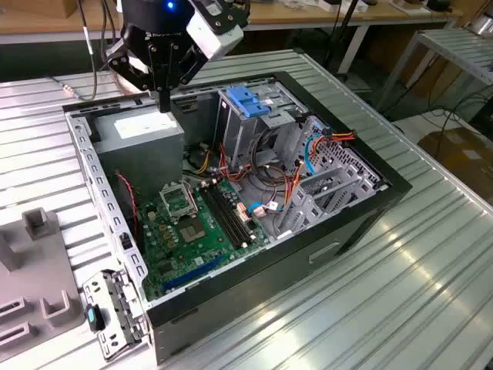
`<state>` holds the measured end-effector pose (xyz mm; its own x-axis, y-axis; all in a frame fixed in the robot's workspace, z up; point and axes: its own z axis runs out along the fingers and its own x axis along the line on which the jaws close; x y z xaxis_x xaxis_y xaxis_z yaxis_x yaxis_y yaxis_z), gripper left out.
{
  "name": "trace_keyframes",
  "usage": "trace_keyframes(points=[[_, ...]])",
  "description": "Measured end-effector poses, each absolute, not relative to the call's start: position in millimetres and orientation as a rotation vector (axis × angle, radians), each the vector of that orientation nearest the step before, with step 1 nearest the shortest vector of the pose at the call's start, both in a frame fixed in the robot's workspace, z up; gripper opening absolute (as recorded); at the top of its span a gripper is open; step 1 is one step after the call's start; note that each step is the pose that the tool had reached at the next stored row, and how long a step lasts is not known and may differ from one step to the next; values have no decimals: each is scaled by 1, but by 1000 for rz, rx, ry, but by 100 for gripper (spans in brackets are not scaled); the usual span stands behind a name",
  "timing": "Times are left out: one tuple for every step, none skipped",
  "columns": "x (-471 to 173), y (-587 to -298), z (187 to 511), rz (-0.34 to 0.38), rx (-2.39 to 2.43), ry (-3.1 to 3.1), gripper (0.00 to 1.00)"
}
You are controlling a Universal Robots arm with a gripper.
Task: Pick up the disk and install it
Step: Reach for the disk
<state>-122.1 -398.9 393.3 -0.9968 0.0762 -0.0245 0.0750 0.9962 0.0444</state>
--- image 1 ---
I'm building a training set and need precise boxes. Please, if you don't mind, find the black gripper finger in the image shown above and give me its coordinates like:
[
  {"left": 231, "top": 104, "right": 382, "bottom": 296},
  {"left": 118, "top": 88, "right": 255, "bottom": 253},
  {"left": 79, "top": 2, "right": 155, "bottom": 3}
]
[
  {"left": 106, "top": 38, "right": 166, "bottom": 113},
  {"left": 165, "top": 42, "right": 205, "bottom": 113}
]

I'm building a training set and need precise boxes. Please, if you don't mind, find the grey metal disk bay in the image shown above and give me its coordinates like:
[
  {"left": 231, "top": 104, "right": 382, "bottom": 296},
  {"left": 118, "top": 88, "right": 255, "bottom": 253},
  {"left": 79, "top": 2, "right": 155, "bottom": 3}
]
[{"left": 275, "top": 161, "right": 382, "bottom": 241}]

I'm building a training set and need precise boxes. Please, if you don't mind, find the blue drive cage latch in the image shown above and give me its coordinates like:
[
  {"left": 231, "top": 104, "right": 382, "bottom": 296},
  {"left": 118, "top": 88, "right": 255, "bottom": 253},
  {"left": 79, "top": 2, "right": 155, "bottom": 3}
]
[{"left": 226, "top": 86, "right": 262, "bottom": 119}]

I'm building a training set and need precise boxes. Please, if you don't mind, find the grey optical drive cage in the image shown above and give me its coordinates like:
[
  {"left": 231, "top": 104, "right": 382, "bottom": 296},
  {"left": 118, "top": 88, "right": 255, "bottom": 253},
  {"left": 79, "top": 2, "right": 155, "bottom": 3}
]
[{"left": 213, "top": 82, "right": 309, "bottom": 173}]

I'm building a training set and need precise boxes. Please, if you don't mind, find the small brown cardboard box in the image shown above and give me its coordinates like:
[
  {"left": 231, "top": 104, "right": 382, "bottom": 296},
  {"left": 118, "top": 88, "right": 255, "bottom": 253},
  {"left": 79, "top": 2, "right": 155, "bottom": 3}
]
[{"left": 15, "top": 0, "right": 84, "bottom": 19}]

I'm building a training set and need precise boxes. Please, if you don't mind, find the grey power supply unit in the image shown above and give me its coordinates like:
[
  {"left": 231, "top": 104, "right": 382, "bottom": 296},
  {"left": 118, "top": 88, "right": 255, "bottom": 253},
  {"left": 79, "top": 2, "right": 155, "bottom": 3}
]
[{"left": 90, "top": 104, "right": 186, "bottom": 200}]

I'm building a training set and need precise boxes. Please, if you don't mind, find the wooden desk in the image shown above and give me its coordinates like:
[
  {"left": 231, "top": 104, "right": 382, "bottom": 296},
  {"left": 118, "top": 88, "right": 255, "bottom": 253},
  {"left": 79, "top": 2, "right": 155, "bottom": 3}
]
[{"left": 0, "top": 0, "right": 465, "bottom": 76}]

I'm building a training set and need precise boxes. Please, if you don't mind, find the metal socket cover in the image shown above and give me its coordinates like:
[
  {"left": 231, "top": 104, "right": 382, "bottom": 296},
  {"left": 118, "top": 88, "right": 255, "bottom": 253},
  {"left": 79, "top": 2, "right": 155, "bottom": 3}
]
[{"left": 159, "top": 180, "right": 200, "bottom": 224}]

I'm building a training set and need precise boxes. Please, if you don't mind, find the black case fan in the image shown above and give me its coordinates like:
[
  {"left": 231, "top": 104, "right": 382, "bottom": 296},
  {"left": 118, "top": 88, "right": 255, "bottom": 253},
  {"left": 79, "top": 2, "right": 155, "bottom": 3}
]
[{"left": 113, "top": 172, "right": 146, "bottom": 256}]

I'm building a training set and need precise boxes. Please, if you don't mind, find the black RAM slot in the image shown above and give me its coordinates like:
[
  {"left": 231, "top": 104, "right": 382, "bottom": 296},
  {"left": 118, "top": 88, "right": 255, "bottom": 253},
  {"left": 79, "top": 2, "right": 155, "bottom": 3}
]
[
  {"left": 214, "top": 180, "right": 256, "bottom": 246},
  {"left": 203, "top": 183, "right": 244, "bottom": 249},
  {"left": 209, "top": 182, "right": 250, "bottom": 247},
  {"left": 198, "top": 185, "right": 239, "bottom": 251}
]

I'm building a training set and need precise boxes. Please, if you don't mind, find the black tripod stand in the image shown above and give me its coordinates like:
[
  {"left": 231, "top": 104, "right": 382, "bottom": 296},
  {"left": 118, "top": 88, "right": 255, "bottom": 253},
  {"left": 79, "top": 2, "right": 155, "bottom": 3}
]
[{"left": 322, "top": 0, "right": 361, "bottom": 76}]

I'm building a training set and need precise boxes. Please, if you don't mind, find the green motherboard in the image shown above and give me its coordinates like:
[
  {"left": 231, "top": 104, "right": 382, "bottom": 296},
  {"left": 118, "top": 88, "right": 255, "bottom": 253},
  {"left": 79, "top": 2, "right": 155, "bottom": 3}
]
[{"left": 135, "top": 175, "right": 270, "bottom": 302}]

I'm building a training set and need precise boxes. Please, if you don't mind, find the blue expansion slot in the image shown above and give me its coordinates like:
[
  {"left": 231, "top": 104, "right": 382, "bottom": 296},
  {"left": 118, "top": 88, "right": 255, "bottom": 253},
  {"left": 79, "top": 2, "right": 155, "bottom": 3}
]
[{"left": 160, "top": 252, "right": 227, "bottom": 293}]

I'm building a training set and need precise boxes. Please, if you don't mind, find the grey parts rack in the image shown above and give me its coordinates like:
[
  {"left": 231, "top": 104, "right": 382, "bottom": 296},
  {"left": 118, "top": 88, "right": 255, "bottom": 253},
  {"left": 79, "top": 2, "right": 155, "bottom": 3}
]
[{"left": 0, "top": 207, "right": 85, "bottom": 350}]

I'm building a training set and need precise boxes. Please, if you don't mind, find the black PC case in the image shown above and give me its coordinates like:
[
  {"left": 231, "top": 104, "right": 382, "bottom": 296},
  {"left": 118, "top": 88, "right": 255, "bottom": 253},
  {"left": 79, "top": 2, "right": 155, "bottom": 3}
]
[{"left": 61, "top": 70, "right": 414, "bottom": 366}]

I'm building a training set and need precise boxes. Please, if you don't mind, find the black latch with blue tab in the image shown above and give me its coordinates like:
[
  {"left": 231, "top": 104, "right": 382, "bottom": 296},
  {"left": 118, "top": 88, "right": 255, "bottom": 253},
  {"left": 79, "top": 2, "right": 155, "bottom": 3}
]
[{"left": 84, "top": 303, "right": 106, "bottom": 333}]

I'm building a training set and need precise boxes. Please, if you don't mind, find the metal slat side table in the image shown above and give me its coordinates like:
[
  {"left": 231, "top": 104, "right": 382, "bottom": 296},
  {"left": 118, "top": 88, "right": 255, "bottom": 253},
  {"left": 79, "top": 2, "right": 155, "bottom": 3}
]
[{"left": 375, "top": 27, "right": 493, "bottom": 113}]

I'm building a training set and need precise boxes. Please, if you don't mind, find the flat brown cardboard box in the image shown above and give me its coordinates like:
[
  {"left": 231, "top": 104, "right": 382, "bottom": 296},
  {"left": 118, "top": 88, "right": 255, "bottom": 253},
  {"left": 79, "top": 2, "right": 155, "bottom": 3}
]
[{"left": 417, "top": 129, "right": 493, "bottom": 207}]

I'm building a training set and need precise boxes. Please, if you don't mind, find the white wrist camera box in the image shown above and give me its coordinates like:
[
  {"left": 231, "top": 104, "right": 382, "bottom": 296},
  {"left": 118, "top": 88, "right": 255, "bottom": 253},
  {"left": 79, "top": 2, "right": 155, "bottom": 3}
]
[{"left": 186, "top": 0, "right": 244, "bottom": 62}]

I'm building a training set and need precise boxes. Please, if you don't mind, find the black cable with metal plug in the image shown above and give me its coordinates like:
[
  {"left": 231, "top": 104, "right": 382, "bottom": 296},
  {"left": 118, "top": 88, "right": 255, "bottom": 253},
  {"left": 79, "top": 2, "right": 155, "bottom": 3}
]
[{"left": 48, "top": 0, "right": 119, "bottom": 102}]

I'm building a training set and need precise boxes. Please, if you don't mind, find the yellow black wire bundle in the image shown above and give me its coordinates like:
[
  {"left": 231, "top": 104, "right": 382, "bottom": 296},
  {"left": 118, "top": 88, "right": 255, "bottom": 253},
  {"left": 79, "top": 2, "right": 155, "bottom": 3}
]
[{"left": 183, "top": 141, "right": 213, "bottom": 175}]

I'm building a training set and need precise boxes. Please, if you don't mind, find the thick black cable bundle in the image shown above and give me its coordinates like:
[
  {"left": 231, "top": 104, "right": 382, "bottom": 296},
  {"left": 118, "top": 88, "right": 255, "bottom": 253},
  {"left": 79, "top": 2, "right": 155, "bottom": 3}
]
[{"left": 250, "top": 129, "right": 297, "bottom": 190}]

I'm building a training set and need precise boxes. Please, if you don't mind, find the red orange wire bundle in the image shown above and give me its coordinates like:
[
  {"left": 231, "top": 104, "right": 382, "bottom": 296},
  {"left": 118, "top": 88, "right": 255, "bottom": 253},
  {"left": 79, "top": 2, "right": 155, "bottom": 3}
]
[{"left": 216, "top": 143, "right": 255, "bottom": 184}]

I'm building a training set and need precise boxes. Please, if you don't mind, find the red fan wire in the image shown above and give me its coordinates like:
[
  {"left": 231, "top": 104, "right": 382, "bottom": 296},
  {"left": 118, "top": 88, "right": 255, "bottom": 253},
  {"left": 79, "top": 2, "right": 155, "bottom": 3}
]
[{"left": 114, "top": 171, "right": 139, "bottom": 237}]

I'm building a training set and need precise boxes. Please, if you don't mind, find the silver expansion slot bracket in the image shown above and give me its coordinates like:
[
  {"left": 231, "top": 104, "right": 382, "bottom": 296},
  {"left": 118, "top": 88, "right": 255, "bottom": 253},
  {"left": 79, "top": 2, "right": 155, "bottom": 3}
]
[{"left": 82, "top": 269, "right": 151, "bottom": 362}]

